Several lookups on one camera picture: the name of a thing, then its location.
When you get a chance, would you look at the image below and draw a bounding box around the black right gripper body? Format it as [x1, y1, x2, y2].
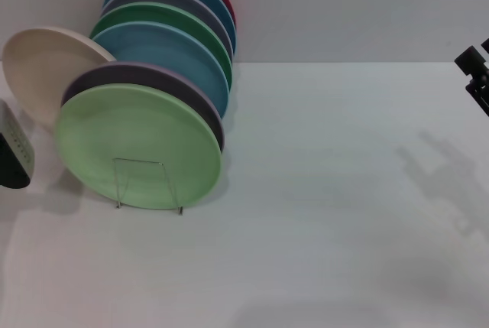
[465, 73, 489, 117]

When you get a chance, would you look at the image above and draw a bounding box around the light green plate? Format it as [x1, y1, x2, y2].
[54, 83, 224, 211]

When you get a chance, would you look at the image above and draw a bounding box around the light blue plate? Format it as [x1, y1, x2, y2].
[92, 21, 231, 119]

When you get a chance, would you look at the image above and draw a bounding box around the dark green plate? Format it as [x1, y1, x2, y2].
[89, 2, 234, 93]

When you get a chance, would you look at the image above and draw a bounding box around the purple plate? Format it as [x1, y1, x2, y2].
[60, 61, 226, 154]

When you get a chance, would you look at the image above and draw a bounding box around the beige plate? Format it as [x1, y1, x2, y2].
[1, 28, 118, 132]

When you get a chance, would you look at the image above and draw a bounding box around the wire plate rack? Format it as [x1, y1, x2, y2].
[113, 157, 185, 216]

